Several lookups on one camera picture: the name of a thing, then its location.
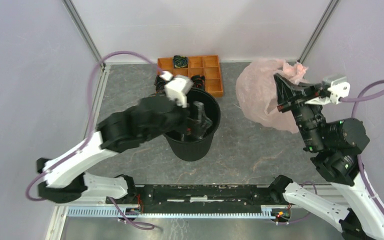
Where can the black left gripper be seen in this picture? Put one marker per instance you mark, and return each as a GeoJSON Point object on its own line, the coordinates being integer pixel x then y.
{"type": "Point", "coordinates": [190, 128]}

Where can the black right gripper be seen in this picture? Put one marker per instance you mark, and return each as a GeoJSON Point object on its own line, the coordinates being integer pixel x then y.
{"type": "Point", "coordinates": [286, 90]}

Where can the pink plastic trash bag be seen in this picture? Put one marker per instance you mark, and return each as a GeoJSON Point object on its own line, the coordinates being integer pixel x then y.
{"type": "Point", "coordinates": [256, 92]}

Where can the black plastic trash bin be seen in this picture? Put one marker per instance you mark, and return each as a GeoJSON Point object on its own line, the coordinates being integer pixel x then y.
{"type": "Point", "coordinates": [191, 148]}

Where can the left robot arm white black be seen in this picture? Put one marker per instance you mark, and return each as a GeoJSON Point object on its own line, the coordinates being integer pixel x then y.
{"type": "Point", "coordinates": [66, 179]}

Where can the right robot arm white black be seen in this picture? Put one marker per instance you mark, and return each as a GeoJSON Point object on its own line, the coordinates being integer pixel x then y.
{"type": "Point", "coordinates": [337, 147]}

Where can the rolled black belt orange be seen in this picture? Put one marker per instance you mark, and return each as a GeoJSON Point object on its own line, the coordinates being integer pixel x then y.
{"type": "Point", "coordinates": [199, 82]}

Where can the orange wooden compartment tray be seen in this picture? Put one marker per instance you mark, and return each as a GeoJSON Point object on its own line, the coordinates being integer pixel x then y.
{"type": "Point", "coordinates": [206, 65]}

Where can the rolled dark belt left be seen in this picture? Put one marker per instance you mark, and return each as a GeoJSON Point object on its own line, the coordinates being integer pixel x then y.
{"type": "Point", "coordinates": [159, 84]}

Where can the rolled dark belt green yellow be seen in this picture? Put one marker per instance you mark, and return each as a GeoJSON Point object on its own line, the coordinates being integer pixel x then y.
{"type": "Point", "coordinates": [180, 62]}

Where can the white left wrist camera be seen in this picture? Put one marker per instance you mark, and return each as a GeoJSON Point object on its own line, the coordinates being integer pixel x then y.
{"type": "Point", "coordinates": [176, 87]}

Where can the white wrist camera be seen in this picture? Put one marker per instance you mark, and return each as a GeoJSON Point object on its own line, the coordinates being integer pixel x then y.
{"type": "Point", "coordinates": [333, 88]}
{"type": "Point", "coordinates": [176, 87]}

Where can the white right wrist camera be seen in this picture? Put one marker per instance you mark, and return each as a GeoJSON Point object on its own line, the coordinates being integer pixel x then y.
{"type": "Point", "coordinates": [333, 88]}

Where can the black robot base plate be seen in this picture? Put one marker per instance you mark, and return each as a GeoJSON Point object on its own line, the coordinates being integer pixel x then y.
{"type": "Point", "coordinates": [205, 198]}

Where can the slotted white cable duct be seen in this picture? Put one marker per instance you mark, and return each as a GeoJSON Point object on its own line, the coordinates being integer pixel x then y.
{"type": "Point", "coordinates": [133, 212]}

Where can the aluminium frame post right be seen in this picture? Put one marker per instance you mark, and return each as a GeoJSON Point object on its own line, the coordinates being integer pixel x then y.
{"type": "Point", "coordinates": [323, 21]}

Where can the aluminium frame post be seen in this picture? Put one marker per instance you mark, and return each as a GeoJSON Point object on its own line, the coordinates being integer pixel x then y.
{"type": "Point", "coordinates": [323, 21]}
{"type": "Point", "coordinates": [81, 27]}

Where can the aluminium frame post left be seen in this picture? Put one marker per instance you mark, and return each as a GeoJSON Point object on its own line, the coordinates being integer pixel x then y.
{"type": "Point", "coordinates": [81, 27]}

